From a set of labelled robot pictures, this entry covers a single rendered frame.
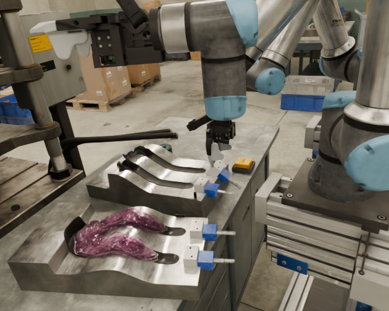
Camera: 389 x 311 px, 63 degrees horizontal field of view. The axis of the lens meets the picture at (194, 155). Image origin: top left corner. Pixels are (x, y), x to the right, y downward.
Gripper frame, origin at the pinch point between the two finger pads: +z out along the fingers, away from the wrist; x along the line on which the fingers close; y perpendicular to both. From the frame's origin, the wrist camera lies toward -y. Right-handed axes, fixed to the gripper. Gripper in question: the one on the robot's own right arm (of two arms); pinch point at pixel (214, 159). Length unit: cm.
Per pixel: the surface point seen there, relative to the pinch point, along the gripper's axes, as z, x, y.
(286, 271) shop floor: 95, 45, 20
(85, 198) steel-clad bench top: 15, -19, -49
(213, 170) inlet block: 3.2, -2.4, 0.3
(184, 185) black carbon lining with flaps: 6.4, -10.0, -8.0
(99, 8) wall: -40, 684, -626
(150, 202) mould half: 10.8, -17.7, -17.9
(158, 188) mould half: 6.3, -14.6, -16.0
